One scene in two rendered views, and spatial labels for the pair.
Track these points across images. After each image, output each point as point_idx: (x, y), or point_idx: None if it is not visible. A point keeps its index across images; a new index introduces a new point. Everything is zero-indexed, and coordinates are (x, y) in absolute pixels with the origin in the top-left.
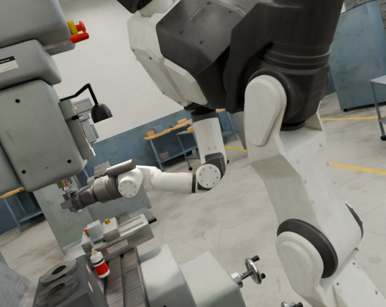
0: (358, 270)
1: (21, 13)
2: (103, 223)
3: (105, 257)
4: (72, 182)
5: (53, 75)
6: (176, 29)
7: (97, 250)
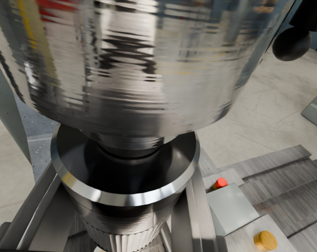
0: None
1: None
2: (265, 220)
3: (167, 247)
4: (156, 127)
5: None
6: None
7: (167, 230)
